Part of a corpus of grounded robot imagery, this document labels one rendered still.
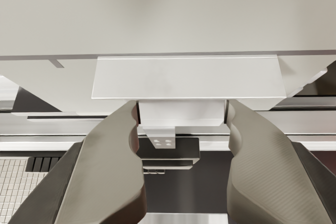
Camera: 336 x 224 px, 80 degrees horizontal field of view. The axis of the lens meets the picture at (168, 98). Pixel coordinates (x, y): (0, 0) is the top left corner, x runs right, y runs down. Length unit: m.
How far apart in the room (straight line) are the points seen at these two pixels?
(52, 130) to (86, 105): 0.32
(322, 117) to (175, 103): 0.41
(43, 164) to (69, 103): 0.49
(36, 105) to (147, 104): 0.11
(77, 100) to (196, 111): 0.09
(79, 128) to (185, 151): 0.23
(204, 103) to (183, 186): 0.55
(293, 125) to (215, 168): 0.30
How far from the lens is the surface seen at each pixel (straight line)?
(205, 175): 0.69
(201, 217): 0.19
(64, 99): 0.17
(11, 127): 0.55
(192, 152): 0.37
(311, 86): 0.73
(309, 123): 0.50
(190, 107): 0.16
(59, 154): 0.65
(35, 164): 0.67
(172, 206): 0.69
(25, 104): 0.23
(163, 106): 0.16
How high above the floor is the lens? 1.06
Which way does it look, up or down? 22 degrees down
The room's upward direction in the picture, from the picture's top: 180 degrees counter-clockwise
